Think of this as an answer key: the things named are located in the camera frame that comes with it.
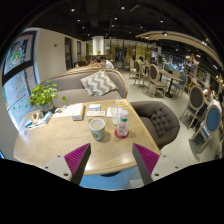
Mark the clear plastic water bottle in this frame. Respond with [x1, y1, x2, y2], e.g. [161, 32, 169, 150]
[116, 109, 130, 138]

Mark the white mug with green print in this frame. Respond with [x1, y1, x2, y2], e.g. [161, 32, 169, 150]
[88, 117, 107, 142]

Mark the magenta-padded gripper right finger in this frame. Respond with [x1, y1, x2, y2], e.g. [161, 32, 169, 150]
[131, 143, 183, 186]

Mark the grey curved sofa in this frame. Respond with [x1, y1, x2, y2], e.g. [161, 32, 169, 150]
[39, 67, 129, 108]

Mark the grey white chevron pillow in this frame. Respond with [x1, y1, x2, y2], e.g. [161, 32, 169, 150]
[80, 69, 118, 98]

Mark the dark grey tufted armchair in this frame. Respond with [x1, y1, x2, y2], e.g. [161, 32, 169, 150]
[129, 100, 181, 150]

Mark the group of ceiling lights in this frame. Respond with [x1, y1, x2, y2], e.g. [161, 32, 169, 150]
[69, 4, 211, 44]

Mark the small blue white box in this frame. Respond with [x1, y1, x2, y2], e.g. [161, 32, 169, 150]
[88, 103, 102, 112]

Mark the light blue tissue pack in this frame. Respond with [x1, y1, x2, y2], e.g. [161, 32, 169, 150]
[43, 110, 54, 124]

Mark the flat round red coaster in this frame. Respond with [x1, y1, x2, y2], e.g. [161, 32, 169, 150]
[114, 128, 130, 140]

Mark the clear glass cup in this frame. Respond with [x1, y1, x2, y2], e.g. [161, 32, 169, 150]
[110, 105, 124, 126]

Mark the white printed leaflet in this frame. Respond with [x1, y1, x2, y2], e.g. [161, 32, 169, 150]
[85, 110, 107, 118]

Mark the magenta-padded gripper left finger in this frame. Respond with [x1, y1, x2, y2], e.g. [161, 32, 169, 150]
[43, 143, 92, 186]

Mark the white round pillar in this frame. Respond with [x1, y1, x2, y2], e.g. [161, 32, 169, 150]
[92, 35, 105, 56]

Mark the group of dining chairs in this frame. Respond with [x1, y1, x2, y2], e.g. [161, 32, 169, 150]
[128, 58, 224, 154]

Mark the yellow card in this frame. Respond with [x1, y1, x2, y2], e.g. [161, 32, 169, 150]
[115, 99, 129, 107]

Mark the green potted plant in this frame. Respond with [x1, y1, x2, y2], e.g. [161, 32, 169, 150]
[29, 79, 68, 113]

